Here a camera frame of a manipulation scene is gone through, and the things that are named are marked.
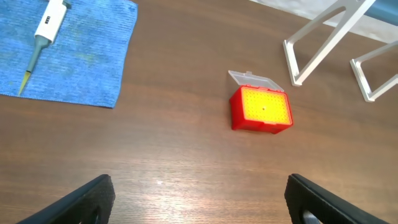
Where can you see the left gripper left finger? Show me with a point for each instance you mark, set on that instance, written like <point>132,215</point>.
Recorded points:
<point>90,202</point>

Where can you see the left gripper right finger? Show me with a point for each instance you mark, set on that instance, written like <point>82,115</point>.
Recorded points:
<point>311,199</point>

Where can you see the white pipette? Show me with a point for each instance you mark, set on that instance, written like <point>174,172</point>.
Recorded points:
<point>51,23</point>

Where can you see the red and yellow tip box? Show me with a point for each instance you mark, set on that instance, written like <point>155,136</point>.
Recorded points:
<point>264,109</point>

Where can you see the blue cloth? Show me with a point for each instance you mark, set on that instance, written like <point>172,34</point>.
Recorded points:
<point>81,53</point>

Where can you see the white and blue stand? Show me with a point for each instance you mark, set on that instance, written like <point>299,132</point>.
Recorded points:
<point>339,28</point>

